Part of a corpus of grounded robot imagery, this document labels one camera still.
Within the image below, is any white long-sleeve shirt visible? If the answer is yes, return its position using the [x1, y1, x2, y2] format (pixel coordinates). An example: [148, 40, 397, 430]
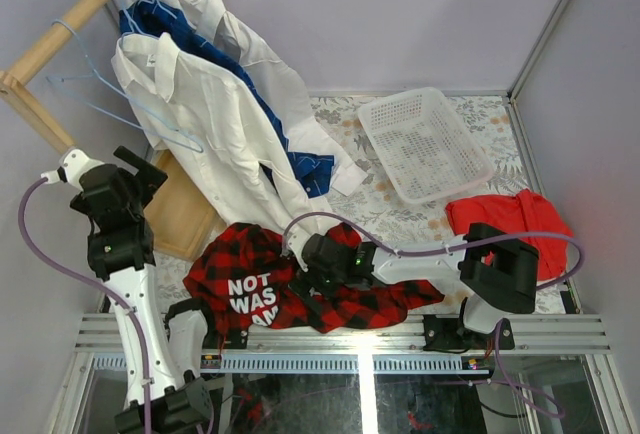
[116, 60, 330, 233]

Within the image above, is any aluminium rail frame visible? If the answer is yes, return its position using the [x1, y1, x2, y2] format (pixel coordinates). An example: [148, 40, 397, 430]
[64, 298, 640, 434]

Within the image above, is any light blue wire hanger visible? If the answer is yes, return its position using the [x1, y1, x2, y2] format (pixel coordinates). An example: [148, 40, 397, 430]
[45, 18, 206, 154]

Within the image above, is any red black plaid shirt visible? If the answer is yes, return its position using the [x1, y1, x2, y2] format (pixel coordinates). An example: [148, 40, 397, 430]
[183, 223, 445, 334]

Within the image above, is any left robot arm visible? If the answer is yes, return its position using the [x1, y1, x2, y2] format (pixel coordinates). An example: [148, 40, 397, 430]
[57, 146, 219, 433]

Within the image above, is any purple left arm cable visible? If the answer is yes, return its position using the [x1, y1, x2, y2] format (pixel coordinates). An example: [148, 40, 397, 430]
[17, 176, 156, 434]

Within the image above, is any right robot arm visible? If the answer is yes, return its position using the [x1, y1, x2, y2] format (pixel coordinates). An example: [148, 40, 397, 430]
[289, 223, 539, 352]

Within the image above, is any red cloth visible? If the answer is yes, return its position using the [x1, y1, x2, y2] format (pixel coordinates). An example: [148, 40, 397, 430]
[445, 189, 573, 281]

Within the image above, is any floral table cover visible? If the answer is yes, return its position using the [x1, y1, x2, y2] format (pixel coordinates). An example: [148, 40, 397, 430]
[156, 95, 565, 314]

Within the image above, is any blue hanger of white shirt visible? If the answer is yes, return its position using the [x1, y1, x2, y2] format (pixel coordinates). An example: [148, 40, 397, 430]
[119, 0, 172, 37]

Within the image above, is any wooden clothes rack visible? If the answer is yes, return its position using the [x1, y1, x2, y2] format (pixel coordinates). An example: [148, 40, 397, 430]
[1, 0, 219, 261]

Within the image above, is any white plastic basket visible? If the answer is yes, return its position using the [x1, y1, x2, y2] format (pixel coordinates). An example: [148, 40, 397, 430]
[357, 87, 494, 204]

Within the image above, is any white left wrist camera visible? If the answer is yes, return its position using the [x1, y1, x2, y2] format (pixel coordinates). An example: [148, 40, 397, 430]
[40, 148, 104, 190]

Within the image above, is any blue plaid shirt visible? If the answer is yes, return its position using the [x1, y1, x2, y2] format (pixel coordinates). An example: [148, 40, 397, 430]
[113, 2, 334, 198]

